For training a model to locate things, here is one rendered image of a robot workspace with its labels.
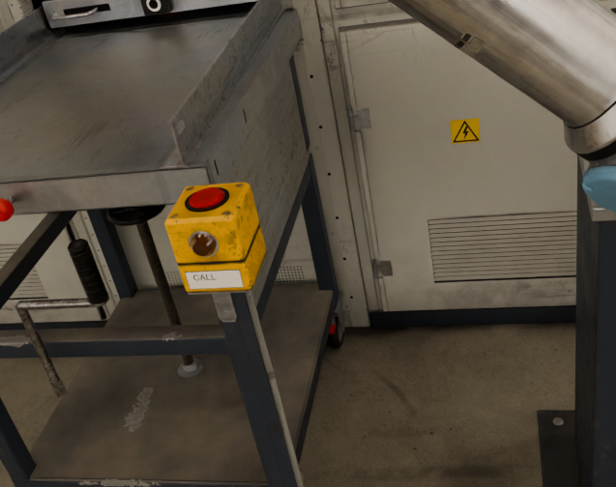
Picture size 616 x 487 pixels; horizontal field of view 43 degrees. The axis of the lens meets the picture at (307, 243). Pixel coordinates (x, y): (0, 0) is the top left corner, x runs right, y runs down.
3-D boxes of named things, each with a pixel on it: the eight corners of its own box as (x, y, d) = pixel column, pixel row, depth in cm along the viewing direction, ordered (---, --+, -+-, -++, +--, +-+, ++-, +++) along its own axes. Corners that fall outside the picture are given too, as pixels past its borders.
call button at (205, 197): (221, 216, 84) (218, 203, 83) (187, 218, 85) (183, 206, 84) (231, 197, 87) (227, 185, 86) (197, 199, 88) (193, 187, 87)
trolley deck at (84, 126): (216, 201, 108) (206, 163, 105) (-155, 227, 123) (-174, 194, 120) (302, 36, 163) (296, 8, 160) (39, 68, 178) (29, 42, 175)
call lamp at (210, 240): (219, 263, 83) (211, 236, 81) (189, 264, 84) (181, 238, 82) (222, 255, 84) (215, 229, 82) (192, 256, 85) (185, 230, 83)
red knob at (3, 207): (11, 223, 111) (2, 204, 109) (-9, 225, 112) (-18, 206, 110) (25, 207, 115) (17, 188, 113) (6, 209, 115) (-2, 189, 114)
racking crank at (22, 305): (50, 399, 132) (-19, 254, 117) (58, 386, 135) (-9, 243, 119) (141, 398, 128) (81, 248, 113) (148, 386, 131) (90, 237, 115)
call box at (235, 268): (252, 294, 86) (232, 215, 81) (186, 297, 88) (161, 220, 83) (268, 252, 93) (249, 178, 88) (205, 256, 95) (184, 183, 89)
